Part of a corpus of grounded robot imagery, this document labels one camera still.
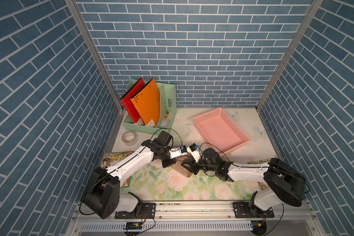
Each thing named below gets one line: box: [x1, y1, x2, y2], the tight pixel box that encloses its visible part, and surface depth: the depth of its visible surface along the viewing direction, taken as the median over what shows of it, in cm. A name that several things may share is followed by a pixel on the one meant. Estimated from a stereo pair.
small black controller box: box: [122, 221, 144, 230], surface depth 73 cm
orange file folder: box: [129, 77, 161, 126], surface depth 95 cm
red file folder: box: [119, 77, 146, 124], surface depth 89 cm
